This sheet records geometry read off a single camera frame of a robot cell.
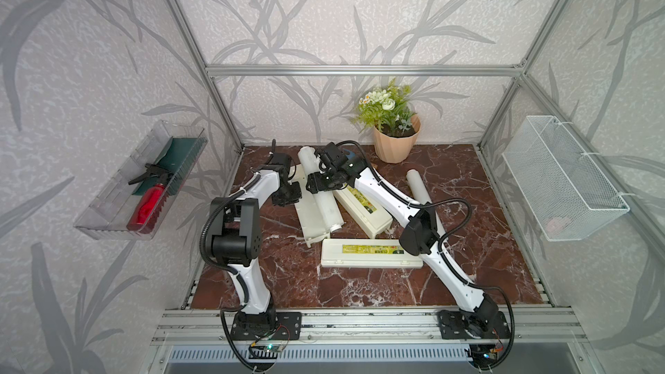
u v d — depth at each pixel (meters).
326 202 0.86
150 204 0.59
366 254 0.85
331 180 0.79
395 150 1.05
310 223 0.87
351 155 1.17
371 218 0.88
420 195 0.99
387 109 0.93
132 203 0.63
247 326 0.67
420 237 0.60
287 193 0.83
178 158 0.69
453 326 0.73
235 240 0.50
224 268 0.52
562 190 0.62
